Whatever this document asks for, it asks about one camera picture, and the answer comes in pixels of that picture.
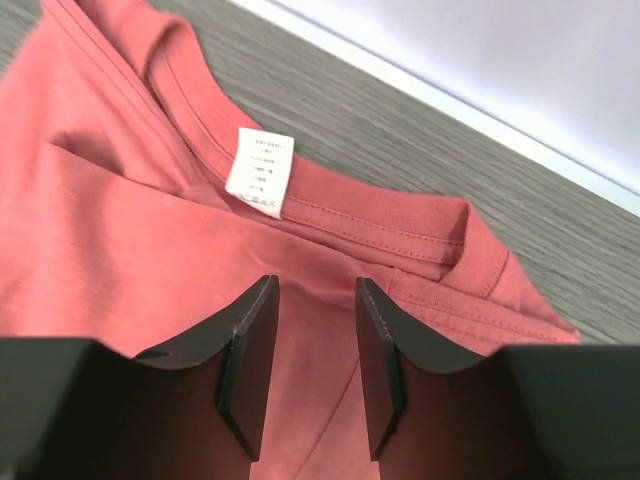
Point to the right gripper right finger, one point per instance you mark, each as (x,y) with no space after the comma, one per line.
(436,410)

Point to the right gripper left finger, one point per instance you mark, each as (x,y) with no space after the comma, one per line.
(192,407)

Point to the salmon pink t-shirt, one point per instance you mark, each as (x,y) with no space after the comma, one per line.
(116,144)

